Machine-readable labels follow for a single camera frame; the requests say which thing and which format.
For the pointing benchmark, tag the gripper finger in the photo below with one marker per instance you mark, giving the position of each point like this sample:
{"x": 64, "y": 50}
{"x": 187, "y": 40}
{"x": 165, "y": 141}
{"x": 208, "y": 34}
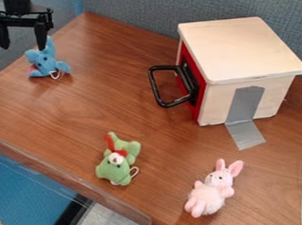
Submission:
{"x": 0, "y": 36}
{"x": 41, "y": 36}

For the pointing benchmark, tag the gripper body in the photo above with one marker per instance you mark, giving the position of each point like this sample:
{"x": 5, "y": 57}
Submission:
{"x": 18, "y": 13}

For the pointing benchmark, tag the blue plush toy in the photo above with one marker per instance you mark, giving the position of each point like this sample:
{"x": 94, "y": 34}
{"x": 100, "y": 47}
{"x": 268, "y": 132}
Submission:
{"x": 45, "y": 62}

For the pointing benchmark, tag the green plush toy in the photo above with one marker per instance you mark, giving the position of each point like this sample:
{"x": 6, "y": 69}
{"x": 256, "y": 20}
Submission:
{"x": 117, "y": 162}

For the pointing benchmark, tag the cabinet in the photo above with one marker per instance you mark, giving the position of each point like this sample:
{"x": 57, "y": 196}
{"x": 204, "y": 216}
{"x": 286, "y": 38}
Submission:
{"x": 240, "y": 68}

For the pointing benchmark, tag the pink plush bunny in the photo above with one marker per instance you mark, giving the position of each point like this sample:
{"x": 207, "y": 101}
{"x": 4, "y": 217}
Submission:
{"x": 212, "y": 190}

